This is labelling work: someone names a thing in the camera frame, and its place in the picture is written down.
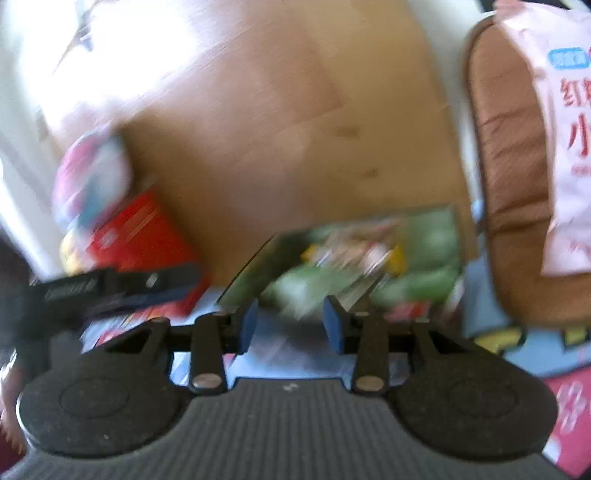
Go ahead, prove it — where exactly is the cartoon pig bed sheet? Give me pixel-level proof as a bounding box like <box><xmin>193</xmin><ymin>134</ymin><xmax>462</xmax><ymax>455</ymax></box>
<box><xmin>78</xmin><ymin>257</ymin><xmax>591</xmax><ymax>478</ymax></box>

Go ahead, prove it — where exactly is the pink fried-twist snack bag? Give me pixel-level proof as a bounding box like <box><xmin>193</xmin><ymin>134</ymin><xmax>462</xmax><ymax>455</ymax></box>
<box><xmin>494</xmin><ymin>1</ymin><xmax>590</xmax><ymax>276</ymax></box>

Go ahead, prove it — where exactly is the brown seat cushion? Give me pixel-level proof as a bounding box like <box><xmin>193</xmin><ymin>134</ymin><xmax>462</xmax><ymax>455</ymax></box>
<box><xmin>464</xmin><ymin>18</ymin><xmax>590</xmax><ymax>328</ymax></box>

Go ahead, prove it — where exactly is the black sheep-print cardboard box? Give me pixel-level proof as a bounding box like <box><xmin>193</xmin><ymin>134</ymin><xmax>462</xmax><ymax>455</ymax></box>
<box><xmin>218</xmin><ymin>206</ymin><xmax>464</xmax><ymax>322</ymax></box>

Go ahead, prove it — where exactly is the wooden headboard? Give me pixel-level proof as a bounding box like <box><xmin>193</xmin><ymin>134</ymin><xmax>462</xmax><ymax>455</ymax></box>
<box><xmin>41</xmin><ymin>0</ymin><xmax>477</xmax><ymax>287</ymax></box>

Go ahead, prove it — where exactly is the person's left hand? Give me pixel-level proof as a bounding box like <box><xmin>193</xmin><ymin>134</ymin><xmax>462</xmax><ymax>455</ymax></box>
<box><xmin>1</xmin><ymin>353</ymin><xmax>27</xmax><ymax>455</ymax></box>

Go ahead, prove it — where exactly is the pink blue plush toy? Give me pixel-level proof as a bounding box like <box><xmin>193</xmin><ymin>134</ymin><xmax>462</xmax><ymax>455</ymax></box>
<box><xmin>52</xmin><ymin>126</ymin><xmax>133</xmax><ymax>235</ymax></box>

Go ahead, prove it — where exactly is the red gift bag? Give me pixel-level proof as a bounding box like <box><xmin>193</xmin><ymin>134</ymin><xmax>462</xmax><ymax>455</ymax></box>
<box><xmin>86</xmin><ymin>188</ymin><xmax>211</xmax><ymax>317</ymax></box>

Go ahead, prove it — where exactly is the yellow duck plush toy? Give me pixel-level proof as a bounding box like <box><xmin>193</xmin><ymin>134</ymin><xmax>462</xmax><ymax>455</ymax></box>
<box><xmin>59</xmin><ymin>230</ymin><xmax>93</xmax><ymax>276</ymax></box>

